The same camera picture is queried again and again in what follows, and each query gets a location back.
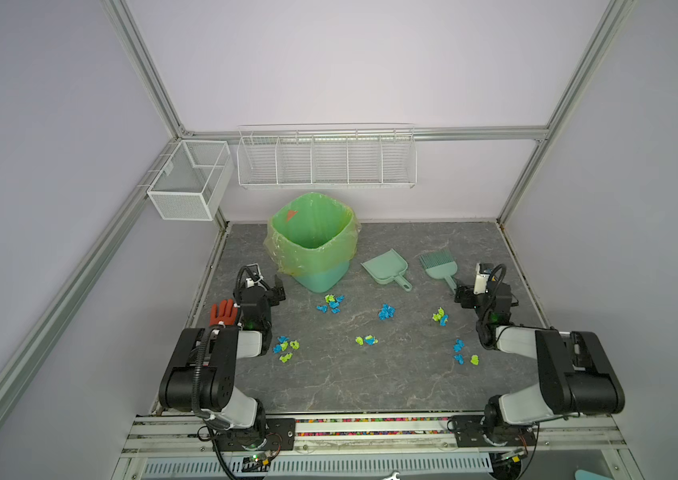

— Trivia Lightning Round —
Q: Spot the green hand brush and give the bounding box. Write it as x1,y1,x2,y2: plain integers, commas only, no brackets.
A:
419,249,458,293

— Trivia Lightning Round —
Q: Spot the green plastic dustpan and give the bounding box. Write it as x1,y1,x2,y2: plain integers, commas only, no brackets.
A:
361,249,413,292

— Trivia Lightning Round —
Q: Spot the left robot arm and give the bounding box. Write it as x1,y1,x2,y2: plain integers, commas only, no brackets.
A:
158,266,286,438

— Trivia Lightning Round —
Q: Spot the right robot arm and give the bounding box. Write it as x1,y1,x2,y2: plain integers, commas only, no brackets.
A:
455,282,626,432

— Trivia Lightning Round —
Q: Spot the red rubber glove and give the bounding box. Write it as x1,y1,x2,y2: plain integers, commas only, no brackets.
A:
209,299,238,327

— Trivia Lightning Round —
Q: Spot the paper scrap cluster far left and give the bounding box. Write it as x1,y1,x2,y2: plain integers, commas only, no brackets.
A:
272,336,300,364

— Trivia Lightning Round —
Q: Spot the blue green scrap cluster far right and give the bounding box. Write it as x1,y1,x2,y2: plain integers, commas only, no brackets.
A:
452,339,480,366

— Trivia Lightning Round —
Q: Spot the paper scrap cluster near bin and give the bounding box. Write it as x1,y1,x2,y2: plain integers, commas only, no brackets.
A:
316,294,345,314

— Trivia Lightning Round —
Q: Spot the green trash bin with bag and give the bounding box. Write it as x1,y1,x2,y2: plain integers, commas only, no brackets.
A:
264,192,361,293

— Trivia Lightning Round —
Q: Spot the blue paper scrap cluster centre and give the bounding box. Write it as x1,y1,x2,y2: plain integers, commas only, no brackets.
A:
378,304,395,321

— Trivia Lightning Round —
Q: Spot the green blue scrap cluster front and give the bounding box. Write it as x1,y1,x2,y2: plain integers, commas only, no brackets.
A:
355,335,378,345

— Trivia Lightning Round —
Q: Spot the small white mesh basket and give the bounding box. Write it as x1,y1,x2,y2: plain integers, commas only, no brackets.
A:
147,140,234,222

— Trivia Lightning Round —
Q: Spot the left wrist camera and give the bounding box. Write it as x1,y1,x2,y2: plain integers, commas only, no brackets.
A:
243,266,265,289

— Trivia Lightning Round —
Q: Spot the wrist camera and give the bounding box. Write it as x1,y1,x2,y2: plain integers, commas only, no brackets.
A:
473,262,494,295
243,266,265,289

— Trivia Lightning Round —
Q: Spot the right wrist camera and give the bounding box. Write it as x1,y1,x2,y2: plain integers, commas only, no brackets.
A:
473,262,494,295

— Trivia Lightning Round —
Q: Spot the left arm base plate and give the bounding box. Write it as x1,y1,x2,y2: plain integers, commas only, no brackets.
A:
215,417,296,452

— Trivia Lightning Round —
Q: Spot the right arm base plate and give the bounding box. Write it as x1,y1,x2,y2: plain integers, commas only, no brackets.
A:
447,414,537,448

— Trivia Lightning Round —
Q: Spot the long white wire basket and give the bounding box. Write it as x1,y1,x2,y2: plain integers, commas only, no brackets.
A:
237,123,418,189

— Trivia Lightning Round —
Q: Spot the aluminium front rail frame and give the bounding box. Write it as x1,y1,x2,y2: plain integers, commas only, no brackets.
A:
112,411,643,479

